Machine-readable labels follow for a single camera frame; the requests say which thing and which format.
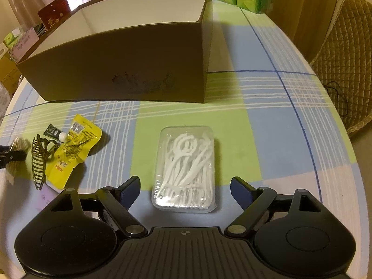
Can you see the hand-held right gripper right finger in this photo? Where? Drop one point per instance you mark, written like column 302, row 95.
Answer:
column 240, row 191

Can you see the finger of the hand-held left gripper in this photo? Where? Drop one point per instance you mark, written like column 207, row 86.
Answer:
column 11, row 155

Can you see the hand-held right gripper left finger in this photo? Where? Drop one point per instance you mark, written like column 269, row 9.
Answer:
column 132, row 188

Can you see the striped hair claw clip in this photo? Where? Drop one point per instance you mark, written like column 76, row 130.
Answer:
column 40, row 146

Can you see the dark green card packet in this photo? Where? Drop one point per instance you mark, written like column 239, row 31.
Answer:
column 52, row 130

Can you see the yellow snack packet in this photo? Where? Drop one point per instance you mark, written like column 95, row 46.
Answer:
column 65, row 162

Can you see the clear floss pick box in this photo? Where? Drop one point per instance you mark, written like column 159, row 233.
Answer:
column 186, row 165

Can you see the brown cardboard box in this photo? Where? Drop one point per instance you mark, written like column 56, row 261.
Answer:
column 116, row 64

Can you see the checked cloth desktop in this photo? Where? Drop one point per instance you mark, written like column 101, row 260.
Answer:
column 261, row 122

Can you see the brown closed carton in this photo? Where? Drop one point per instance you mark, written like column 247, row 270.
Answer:
column 8, row 72

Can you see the purple paper bag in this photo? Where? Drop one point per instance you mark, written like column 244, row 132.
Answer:
column 24, row 42

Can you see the small green tissue packet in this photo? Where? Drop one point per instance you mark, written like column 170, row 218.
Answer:
column 10, row 39

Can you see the red gift box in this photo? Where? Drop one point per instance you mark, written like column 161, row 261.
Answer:
column 53, row 11

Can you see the plain brown curtain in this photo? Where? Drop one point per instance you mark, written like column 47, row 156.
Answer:
column 305, row 5

